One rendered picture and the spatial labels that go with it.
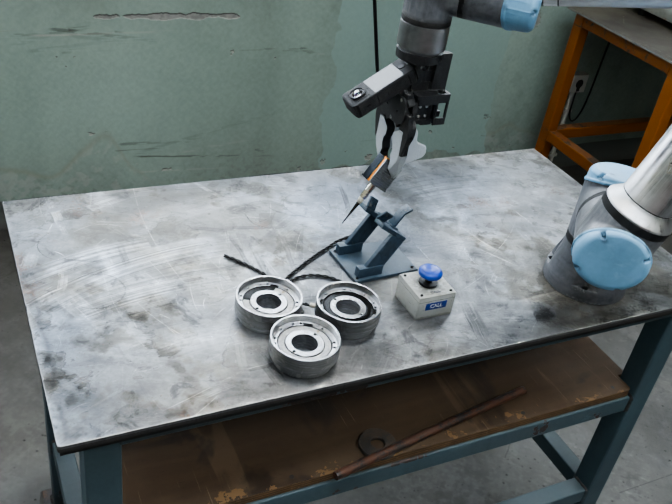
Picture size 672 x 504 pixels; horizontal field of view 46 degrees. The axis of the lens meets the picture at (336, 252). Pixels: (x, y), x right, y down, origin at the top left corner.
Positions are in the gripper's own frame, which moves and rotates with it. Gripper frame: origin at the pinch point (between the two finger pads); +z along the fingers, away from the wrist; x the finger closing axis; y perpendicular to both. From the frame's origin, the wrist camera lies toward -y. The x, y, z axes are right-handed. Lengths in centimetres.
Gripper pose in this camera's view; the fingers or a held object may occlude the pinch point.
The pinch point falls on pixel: (385, 166)
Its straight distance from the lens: 131.0
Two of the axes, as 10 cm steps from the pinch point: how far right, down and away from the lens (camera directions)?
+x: -4.6, -5.5, 7.0
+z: -1.4, 8.2, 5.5
